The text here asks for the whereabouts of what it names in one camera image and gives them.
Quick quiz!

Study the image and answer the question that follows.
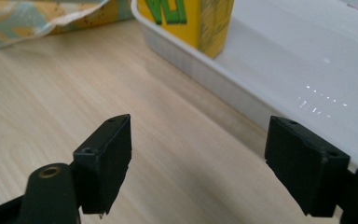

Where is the white plastic tray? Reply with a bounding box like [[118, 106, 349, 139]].
[[130, 0, 358, 171]]

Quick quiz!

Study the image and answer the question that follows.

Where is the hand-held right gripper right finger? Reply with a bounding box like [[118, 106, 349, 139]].
[[264, 115, 351, 218]]

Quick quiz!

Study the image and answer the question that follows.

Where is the patterned yellow and teal bag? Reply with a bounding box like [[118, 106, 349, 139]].
[[0, 0, 135, 50]]

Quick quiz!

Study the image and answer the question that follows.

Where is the yellow box with green print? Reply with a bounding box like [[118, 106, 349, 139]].
[[136, 0, 236, 60]]

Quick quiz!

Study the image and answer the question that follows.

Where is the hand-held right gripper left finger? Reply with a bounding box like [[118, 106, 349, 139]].
[[72, 113, 133, 217]]

